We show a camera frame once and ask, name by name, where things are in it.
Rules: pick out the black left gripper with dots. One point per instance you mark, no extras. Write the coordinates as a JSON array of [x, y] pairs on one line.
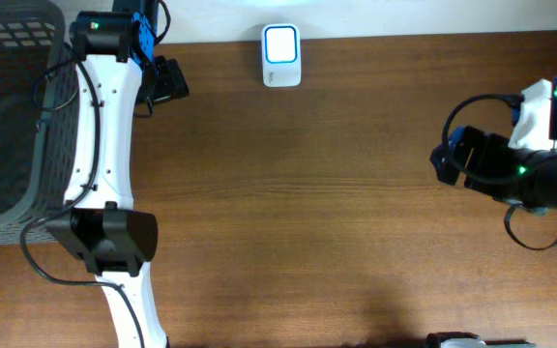
[[174, 81]]

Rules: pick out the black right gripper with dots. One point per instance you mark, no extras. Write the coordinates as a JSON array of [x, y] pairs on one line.
[[459, 156]]

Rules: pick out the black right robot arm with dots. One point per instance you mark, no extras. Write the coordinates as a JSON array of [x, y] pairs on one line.
[[513, 101]]

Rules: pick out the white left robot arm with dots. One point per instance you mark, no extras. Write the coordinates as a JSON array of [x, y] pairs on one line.
[[117, 69]]

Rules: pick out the white barcode scanner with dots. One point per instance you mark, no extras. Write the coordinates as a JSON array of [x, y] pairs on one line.
[[281, 55]]

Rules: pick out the dark grey plastic basket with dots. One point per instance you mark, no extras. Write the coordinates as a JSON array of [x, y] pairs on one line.
[[38, 113]]

